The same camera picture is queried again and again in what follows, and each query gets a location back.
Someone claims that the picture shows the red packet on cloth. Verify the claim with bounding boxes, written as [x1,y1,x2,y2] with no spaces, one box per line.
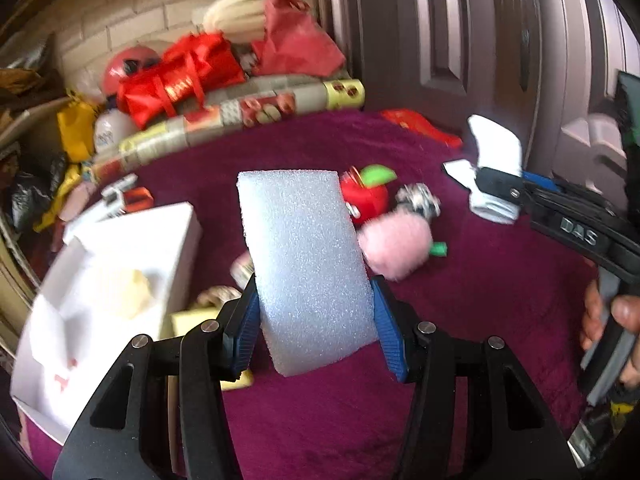
[381,108,463,148]

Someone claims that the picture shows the red gift bag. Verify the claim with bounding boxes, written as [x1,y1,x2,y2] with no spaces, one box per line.
[116,32,245,128]

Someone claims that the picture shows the magenta velvet table cloth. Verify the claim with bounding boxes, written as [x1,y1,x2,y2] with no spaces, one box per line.
[53,112,591,479]

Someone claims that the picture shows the red paper bag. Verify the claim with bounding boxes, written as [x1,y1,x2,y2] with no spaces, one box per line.
[252,0,346,78]

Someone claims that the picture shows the black plastic bag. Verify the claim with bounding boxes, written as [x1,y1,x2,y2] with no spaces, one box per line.
[6,152,70,233]

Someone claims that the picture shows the black white patterned sock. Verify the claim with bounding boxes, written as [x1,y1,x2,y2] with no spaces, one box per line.
[395,183,442,222]

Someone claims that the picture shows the white shallow box tray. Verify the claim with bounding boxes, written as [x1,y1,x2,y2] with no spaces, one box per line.
[11,203,202,444]

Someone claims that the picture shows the yellow bag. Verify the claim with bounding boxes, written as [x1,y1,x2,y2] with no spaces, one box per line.
[56,100,101,164]

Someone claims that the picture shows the white foam block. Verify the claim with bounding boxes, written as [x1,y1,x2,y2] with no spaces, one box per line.
[236,170,378,376]

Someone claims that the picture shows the white device box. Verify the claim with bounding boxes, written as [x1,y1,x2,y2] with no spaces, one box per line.
[62,174,154,245]

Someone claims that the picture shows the white helmet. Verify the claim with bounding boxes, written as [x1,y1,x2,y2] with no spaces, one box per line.
[93,108,138,154]

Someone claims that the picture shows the red helmet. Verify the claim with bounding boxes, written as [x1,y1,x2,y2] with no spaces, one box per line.
[102,46,160,96]

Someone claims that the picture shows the fruit pattern rolled mat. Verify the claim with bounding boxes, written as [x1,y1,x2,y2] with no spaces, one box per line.
[81,79,366,185]

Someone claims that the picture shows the pink fluffy pompom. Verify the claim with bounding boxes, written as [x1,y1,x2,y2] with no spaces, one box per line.
[357,210,448,282]

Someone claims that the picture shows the red plush apple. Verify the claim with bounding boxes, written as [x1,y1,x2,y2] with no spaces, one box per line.
[340,165,397,226]

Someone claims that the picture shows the person's right hand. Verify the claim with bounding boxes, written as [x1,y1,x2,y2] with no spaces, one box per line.
[580,281,640,389]

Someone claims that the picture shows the yellow green sponge pack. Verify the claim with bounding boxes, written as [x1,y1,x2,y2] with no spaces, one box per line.
[170,308,254,391]

